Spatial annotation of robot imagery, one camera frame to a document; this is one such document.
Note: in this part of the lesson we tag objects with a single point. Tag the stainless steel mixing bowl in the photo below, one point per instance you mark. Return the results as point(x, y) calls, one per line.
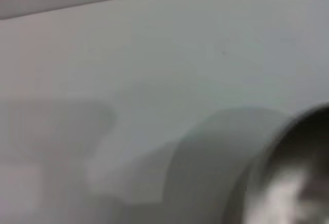
point(295, 170)

